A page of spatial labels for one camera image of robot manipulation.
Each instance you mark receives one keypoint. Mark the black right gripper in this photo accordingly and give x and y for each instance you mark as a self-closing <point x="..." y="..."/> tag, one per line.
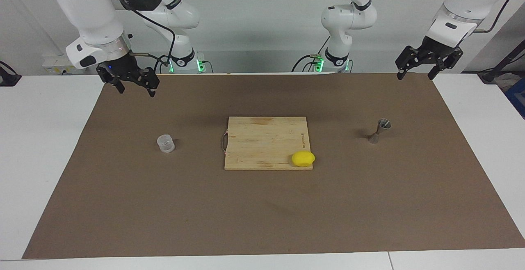
<point x="121" y="68"/>

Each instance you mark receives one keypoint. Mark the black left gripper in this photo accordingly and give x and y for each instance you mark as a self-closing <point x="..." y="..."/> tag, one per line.
<point x="437" y="52"/>

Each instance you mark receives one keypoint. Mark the small clear plastic cup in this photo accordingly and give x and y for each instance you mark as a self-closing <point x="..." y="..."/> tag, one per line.
<point x="165" y="143"/>

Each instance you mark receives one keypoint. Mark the steel double jigger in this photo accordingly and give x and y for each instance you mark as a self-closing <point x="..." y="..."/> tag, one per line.
<point x="374" y="138"/>

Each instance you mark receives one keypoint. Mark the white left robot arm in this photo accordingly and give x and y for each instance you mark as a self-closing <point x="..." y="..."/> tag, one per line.
<point x="348" y="15"/>

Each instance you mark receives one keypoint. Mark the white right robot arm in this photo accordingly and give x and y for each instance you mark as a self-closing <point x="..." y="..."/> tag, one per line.
<point x="90" y="11"/>

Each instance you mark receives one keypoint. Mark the black stand leg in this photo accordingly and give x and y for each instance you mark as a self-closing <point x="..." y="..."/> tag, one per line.
<point x="488" y="76"/>

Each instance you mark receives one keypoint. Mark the white power strip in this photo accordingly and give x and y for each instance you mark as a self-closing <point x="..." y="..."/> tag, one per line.
<point x="53" y="62"/>

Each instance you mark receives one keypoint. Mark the blue box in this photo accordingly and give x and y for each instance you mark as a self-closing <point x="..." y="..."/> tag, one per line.
<point x="517" y="95"/>

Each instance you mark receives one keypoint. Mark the black table clamp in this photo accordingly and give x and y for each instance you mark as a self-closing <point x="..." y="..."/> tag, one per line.
<point x="8" y="79"/>

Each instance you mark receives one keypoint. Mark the yellow lemon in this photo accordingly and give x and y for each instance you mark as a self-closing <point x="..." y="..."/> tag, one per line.
<point x="303" y="159"/>

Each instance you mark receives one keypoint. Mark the large brown table mat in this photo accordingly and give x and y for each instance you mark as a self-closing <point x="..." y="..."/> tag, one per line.
<point x="262" y="212"/>

